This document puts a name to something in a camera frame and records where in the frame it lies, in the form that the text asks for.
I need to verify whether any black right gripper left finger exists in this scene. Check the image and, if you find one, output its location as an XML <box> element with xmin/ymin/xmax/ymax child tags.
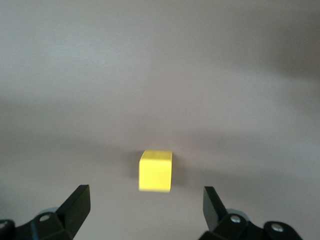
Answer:
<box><xmin>0</xmin><ymin>184</ymin><xmax>91</xmax><ymax>240</ymax></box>

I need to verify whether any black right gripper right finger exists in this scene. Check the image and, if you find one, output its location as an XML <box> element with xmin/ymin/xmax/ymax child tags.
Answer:
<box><xmin>199</xmin><ymin>186</ymin><xmax>303</xmax><ymax>240</ymax></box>

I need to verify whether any yellow block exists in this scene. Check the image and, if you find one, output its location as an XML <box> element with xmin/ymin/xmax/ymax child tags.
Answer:
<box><xmin>138</xmin><ymin>149</ymin><xmax>173</xmax><ymax>193</ymax></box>

